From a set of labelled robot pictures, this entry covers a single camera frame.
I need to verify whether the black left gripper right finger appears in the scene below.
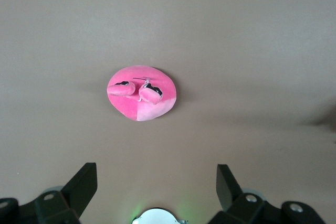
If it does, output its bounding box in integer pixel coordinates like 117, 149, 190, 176
208, 164, 326, 224

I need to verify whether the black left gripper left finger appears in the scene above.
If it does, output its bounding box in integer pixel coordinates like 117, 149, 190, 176
0, 162, 98, 224

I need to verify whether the round hot pink plush toy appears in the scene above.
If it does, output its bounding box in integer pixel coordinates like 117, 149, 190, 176
106, 66, 177, 122

